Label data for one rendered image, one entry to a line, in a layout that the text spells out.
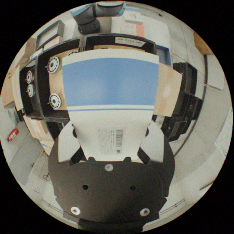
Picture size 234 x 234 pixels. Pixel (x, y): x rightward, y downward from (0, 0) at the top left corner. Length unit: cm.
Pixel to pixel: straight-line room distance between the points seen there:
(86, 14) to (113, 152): 57
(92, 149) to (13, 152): 328
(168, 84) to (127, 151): 41
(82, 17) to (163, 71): 52
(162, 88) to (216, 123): 260
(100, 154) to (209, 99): 299
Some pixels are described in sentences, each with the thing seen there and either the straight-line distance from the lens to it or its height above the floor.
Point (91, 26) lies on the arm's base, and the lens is 58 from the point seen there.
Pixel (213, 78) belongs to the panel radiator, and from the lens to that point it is 294.
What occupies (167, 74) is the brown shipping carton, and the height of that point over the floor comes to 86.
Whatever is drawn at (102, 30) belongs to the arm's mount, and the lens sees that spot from 60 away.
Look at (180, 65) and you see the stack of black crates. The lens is 117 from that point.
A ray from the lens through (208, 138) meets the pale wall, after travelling 302.
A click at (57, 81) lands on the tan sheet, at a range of 51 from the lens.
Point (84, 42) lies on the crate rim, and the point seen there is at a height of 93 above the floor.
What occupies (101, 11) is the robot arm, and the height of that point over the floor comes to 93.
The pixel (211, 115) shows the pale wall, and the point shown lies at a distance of 293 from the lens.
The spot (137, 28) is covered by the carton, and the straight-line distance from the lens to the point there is 61.
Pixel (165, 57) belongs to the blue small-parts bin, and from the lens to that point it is 69.
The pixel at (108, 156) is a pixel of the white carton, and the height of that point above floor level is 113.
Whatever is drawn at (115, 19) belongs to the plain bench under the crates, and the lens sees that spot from 75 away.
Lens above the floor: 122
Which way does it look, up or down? 61 degrees down
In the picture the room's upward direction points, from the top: 176 degrees clockwise
